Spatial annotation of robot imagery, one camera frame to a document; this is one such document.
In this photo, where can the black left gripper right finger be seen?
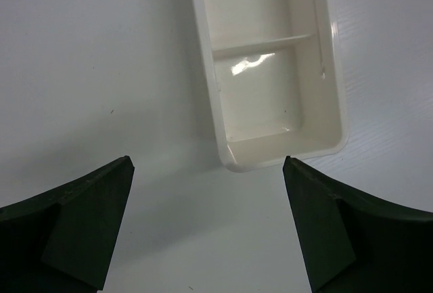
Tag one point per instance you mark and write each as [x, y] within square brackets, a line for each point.
[352, 241]

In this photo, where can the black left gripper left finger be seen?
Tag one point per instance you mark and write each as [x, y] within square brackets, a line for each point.
[63, 239]

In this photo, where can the white divided plastic tray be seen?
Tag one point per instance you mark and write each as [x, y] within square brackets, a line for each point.
[274, 77]

